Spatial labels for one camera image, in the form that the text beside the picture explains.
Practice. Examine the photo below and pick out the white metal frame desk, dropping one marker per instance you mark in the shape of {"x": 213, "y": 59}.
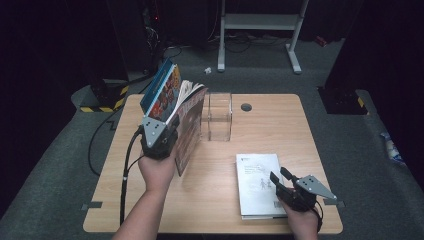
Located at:
{"x": 260, "y": 21}

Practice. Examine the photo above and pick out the clear acrylic book rack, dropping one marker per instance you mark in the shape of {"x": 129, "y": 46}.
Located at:
{"x": 218, "y": 116}

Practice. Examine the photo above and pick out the dark blue picture book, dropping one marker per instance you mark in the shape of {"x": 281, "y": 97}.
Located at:
{"x": 155, "y": 88}

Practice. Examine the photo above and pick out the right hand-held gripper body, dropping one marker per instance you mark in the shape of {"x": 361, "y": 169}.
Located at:
{"x": 303, "y": 196}

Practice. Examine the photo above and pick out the person's left hand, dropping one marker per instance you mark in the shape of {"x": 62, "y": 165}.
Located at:
{"x": 158, "y": 173}

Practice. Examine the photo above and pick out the person's right hand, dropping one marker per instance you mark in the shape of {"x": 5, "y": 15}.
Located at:
{"x": 303, "y": 223}

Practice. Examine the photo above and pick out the blue white packet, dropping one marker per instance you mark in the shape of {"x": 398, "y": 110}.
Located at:
{"x": 393, "y": 148}

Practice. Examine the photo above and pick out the dark purple book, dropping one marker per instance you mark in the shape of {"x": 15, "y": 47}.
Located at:
{"x": 191, "y": 133}

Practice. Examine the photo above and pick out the thick white book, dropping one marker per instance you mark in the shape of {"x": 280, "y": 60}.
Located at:
{"x": 256, "y": 186}

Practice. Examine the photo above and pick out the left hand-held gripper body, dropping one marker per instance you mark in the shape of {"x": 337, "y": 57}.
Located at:
{"x": 155, "y": 140}

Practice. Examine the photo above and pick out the small red thing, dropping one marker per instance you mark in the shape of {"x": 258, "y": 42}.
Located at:
{"x": 321, "y": 41}

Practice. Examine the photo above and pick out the crumpled white paper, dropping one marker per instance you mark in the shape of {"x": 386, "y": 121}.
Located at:
{"x": 208, "y": 70}

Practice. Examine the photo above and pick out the grey tape piece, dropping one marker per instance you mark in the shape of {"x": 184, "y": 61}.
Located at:
{"x": 335, "y": 203}
{"x": 90, "y": 206}

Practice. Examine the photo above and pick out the light blue green picture book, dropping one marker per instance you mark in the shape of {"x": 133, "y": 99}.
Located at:
{"x": 166, "y": 96}

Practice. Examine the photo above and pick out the black yellow striped stand base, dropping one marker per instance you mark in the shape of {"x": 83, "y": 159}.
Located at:
{"x": 106, "y": 100}
{"x": 343, "y": 101}

